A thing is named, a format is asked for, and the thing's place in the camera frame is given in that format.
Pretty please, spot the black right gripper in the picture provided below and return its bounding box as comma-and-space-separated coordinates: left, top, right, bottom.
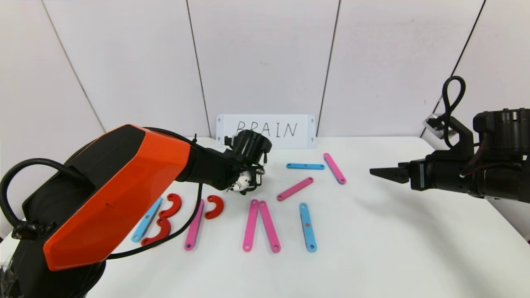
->
369, 158, 474, 198

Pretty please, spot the pink bar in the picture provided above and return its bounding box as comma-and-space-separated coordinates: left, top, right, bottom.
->
277, 177, 314, 202
323, 153, 347, 185
184, 199, 205, 251
258, 200, 282, 254
242, 199, 260, 252

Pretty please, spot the red curved C piece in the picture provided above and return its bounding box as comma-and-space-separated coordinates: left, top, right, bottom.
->
159, 193, 183, 220
140, 217, 172, 249
205, 195, 225, 220

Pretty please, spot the white sign reading BRAIN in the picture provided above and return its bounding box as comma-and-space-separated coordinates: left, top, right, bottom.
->
216, 114, 316, 149

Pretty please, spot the cyan flat bar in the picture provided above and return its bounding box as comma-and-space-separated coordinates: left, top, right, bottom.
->
299, 202, 318, 253
131, 196, 164, 243
286, 163, 326, 171

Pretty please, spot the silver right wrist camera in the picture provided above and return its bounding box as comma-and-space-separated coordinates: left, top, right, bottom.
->
422, 113, 458, 139

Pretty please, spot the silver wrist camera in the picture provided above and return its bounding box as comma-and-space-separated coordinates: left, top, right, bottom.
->
422, 113, 458, 139
233, 171, 254, 193

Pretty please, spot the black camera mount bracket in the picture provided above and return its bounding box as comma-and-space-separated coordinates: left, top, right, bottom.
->
445, 116, 475, 157

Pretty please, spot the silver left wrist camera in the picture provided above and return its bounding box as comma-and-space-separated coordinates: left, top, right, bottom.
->
233, 171, 254, 193

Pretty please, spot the thin black hanging cable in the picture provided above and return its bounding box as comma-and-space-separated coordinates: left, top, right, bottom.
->
107, 182, 203, 260

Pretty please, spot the thick black looped cable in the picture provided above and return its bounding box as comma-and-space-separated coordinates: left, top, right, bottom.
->
0, 159, 79, 232

